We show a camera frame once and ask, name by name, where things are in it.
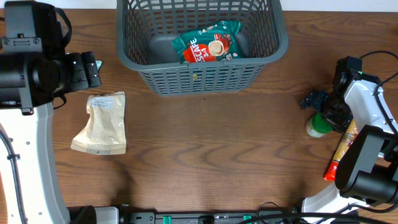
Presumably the green Nescafe coffee pouch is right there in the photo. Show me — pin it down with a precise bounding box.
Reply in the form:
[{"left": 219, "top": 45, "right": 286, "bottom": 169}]
[{"left": 172, "top": 21, "right": 243, "bottom": 63}]

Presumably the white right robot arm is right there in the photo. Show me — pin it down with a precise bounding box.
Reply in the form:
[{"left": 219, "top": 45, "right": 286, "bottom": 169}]
[{"left": 298, "top": 56, "right": 397, "bottom": 223}]

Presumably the red spaghetti packet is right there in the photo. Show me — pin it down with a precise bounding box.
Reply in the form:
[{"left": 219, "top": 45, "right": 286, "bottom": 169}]
[{"left": 323, "top": 120, "right": 359, "bottom": 181}]

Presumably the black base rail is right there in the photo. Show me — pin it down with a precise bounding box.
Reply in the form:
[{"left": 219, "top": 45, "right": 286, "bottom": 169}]
[{"left": 119, "top": 209, "right": 284, "bottom": 224}]

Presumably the green lid jar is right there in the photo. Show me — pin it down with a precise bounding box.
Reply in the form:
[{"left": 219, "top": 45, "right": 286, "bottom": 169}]
[{"left": 305, "top": 113, "right": 333, "bottom": 138}]

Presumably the beige powder pouch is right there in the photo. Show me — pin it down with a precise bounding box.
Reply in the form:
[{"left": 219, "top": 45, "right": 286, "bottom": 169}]
[{"left": 71, "top": 91, "right": 127, "bottom": 156}]

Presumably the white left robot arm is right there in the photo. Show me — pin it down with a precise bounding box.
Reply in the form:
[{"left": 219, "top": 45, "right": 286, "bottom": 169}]
[{"left": 1, "top": 1, "right": 119, "bottom": 223}]

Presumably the grey plastic basket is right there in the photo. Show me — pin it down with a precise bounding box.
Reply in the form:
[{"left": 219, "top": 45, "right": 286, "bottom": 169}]
[{"left": 117, "top": 0, "right": 289, "bottom": 96}]

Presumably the mint green wipes packet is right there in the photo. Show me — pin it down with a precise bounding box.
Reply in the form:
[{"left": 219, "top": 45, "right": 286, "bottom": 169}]
[{"left": 96, "top": 60, "right": 103, "bottom": 70}]

